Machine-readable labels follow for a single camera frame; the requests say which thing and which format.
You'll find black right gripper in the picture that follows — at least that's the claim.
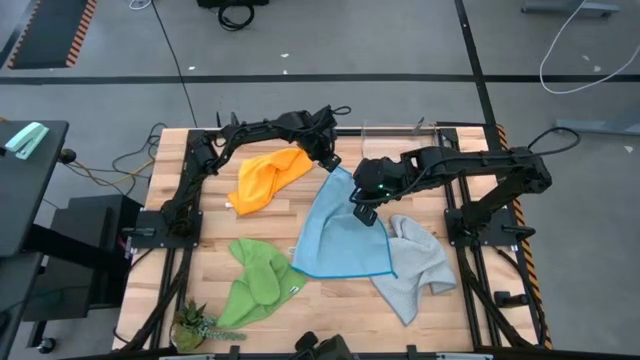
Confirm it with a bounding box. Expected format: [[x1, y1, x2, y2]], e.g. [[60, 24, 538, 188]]
[[352, 157, 416, 227]]

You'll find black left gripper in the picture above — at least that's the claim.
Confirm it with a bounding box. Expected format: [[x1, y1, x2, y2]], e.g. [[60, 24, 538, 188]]
[[298, 107, 344, 174]]

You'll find blue microfiber towel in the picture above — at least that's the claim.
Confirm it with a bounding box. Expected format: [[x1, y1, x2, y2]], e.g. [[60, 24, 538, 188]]
[[291, 164, 398, 280]]

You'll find clear plastic bin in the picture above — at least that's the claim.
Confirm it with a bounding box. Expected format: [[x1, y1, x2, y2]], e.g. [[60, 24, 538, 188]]
[[359, 118, 441, 166]]

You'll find orange microfiber towel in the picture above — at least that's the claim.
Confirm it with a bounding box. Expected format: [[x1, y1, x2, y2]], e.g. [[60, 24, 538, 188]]
[[227, 147, 314, 217]]

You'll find grey microfiber towel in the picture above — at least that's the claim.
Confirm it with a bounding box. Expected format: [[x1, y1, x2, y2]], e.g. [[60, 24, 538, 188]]
[[370, 214, 458, 326]]

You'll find green microfiber towel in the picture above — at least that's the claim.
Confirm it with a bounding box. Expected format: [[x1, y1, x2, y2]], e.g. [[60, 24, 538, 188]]
[[215, 238, 307, 331]]

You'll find black bulky object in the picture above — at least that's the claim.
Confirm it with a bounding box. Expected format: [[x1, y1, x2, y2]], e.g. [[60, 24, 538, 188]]
[[294, 330, 354, 360]]

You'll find black clamp knob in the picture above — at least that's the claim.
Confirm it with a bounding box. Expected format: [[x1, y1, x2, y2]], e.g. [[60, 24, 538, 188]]
[[493, 290, 529, 308]]

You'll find orange black hazard strip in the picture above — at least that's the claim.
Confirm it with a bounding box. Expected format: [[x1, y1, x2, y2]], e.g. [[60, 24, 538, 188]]
[[494, 124, 554, 351]]

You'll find black equipment box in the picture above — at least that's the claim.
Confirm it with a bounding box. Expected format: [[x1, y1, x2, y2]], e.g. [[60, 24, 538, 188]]
[[197, 0, 270, 8]]

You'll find potted succulent plant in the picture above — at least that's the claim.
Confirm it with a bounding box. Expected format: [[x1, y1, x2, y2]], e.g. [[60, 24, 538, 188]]
[[169, 298, 247, 354]]

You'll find grey furniture foot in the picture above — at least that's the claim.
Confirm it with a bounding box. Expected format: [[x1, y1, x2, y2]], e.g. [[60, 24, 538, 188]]
[[554, 99, 640, 136], [521, 0, 621, 19]]

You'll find black cabinet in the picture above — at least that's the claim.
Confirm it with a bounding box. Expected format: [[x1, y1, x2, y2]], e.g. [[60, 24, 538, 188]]
[[22, 194, 144, 321]]

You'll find mint green stapler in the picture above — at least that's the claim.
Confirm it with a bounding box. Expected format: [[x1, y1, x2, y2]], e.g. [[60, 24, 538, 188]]
[[4, 122, 50, 161]]

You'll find black side desk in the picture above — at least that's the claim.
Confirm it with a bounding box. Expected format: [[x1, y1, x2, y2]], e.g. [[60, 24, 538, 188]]
[[0, 119, 70, 259]]

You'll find black orange-edged floor mat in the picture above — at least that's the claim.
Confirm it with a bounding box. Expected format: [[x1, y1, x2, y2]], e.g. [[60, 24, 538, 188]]
[[7, 0, 99, 70]]

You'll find black metal table frame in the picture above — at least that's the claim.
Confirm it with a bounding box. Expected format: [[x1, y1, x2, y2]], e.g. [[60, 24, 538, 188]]
[[144, 110, 506, 360]]

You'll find black cable bundle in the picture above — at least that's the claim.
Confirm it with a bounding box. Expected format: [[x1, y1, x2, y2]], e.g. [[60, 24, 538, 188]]
[[119, 247, 194, 351], [457, 244, 546, 349]]

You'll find coiled black cable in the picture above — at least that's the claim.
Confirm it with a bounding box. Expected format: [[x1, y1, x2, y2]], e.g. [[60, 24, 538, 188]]
[[217, 2, 256, 32]]

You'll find thin black floor cable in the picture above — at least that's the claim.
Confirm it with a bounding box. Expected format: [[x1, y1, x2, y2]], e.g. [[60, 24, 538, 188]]
[[149, 0, 199, 129]]

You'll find yellow cable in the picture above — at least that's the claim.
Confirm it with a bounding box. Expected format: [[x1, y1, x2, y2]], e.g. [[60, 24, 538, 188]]
[[74, 158, 156, 187]]

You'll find long white cable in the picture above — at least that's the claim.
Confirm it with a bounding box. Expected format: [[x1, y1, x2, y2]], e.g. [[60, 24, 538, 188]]
[[538, 0, 640, 95]]

